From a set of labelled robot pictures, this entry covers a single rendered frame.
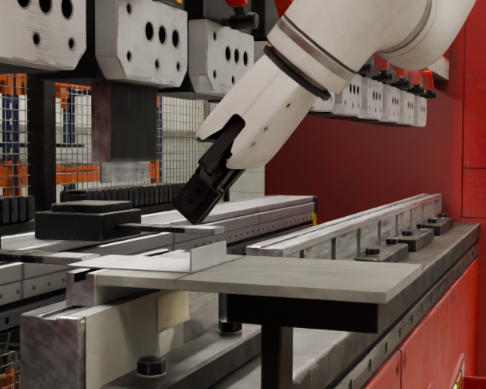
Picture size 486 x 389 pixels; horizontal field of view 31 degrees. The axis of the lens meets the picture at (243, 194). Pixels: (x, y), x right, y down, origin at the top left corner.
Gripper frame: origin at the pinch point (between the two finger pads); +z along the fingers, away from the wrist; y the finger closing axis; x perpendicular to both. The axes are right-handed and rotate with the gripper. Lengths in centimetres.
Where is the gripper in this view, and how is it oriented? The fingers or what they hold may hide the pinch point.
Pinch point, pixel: (197, 198)
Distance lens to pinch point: 82.5
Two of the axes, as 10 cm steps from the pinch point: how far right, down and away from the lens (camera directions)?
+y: -3.5, 0.5, -9.4
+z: -6.1, 7.5, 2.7
